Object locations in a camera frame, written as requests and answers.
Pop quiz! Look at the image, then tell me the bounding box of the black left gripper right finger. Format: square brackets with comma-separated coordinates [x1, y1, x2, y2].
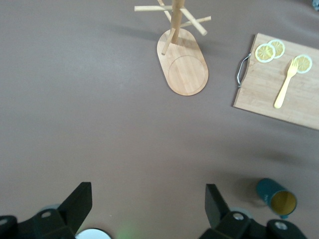
[200, 183, 308, 239]

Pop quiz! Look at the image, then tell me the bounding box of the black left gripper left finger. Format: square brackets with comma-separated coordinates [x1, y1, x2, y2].
[0, 181, 93, 239]

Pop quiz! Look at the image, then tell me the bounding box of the teal mug with yellow inside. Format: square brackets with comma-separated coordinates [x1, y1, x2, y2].
[256, 178, 298, 219]

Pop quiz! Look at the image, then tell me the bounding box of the wooden mug tree rack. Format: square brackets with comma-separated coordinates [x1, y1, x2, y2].
[134, 0, 212, 97]

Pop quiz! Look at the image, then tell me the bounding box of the yellow plastic fork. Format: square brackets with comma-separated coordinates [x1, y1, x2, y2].
[274, 59, 300, 109]

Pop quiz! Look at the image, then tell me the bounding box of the lemon slice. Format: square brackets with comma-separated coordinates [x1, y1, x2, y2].
[268, 39, 286, 59]
[255, 43, 276, 63]
[293, 54, 313, 74]

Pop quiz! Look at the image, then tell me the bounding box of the bamboo cutting board, metal handle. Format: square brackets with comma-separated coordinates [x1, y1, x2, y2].
[233, 33, 319, 130]

